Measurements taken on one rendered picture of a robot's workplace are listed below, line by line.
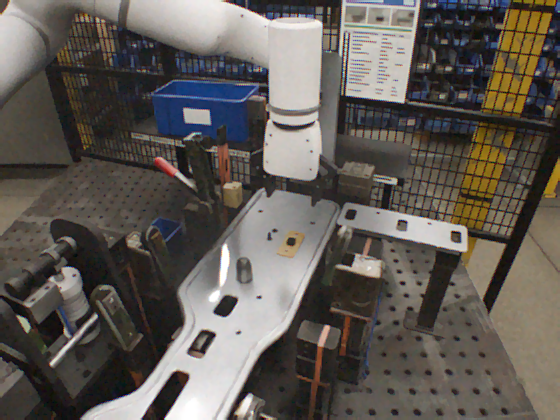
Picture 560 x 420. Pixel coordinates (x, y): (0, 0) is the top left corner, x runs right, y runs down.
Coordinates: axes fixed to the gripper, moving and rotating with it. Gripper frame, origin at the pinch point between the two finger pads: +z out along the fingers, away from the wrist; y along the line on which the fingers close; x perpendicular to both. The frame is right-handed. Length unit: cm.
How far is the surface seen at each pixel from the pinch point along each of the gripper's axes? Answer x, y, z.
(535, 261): 151, 105, 113
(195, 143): -0.9, -20.2, -8.0
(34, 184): 110, -258, 112
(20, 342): -46, -21, 0
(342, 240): -7.4, 11.9, 2.4
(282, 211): 10.7, -6.1, 12.4
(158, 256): -18.7, -19.6, 6.8
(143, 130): 34, -64, 9
